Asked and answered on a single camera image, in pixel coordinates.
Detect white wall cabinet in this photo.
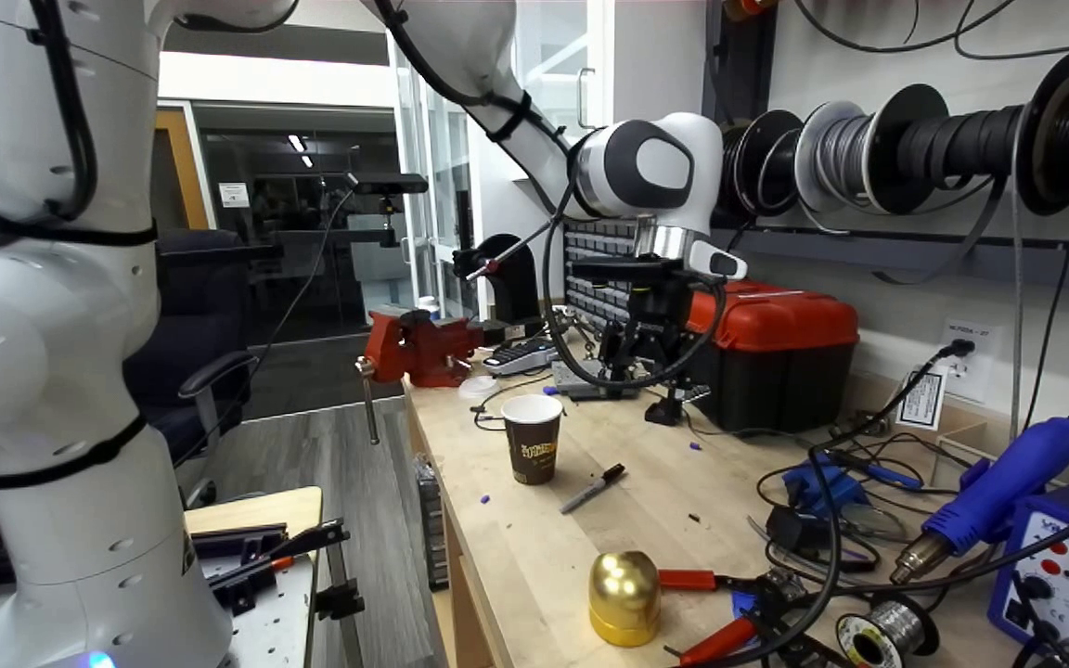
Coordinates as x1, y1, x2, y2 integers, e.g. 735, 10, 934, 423
511, 0, 714, 142

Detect metal helping hands tool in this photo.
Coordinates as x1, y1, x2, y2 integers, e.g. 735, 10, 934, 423
644, 379, 714, 429

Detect grey parts drawer cabinet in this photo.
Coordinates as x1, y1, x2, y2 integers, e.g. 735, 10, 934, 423
562, 215, 644, 329

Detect red bench vise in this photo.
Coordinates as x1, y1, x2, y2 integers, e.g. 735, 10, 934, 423
361, 309, 491, 392

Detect large black wire spool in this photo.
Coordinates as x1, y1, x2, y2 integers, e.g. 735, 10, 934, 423
866, 83, 1031, 220

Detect brown white paper cup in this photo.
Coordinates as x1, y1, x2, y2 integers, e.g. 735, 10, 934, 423
500, 392, 563, 491

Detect red handled pliers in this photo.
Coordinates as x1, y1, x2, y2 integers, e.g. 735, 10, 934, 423
658, 565, 809, 668

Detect gold metal dome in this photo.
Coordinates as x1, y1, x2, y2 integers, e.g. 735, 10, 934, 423
587, 549, 666, 651

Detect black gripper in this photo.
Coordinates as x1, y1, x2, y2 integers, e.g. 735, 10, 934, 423
575, 257, 700, 389

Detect blue hot air gun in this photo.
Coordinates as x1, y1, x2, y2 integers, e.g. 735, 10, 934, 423
886, 416, 1069, 585

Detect solder wire spool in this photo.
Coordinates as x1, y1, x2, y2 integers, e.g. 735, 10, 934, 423
832, 589, 943, 668

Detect black orange clamp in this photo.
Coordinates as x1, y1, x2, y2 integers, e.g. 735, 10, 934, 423
192, 516, 354, 616

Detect black power cable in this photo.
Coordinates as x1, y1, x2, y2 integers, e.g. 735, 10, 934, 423
807, 339, 976, 496

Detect white wire spool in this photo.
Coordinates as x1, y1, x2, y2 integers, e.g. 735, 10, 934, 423
792, 100, 879, 215

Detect grey metal plate device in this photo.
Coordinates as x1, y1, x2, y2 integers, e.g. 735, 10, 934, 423
481, 339, 639, 406

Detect black office chair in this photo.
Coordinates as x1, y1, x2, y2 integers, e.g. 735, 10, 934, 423
121, 226, 285, 466

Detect red black toolbox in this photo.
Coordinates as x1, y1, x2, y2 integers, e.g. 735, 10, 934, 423
679, 273, 863, 439

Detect white wall outlet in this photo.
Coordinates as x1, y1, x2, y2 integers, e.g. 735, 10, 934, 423
934, 316, 994, 392

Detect dark grey spool rack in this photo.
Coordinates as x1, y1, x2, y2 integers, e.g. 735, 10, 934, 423
694, 0, 1069, 302

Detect black sharpie marker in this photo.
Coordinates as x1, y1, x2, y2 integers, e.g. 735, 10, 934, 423
562, 460, 629, 516

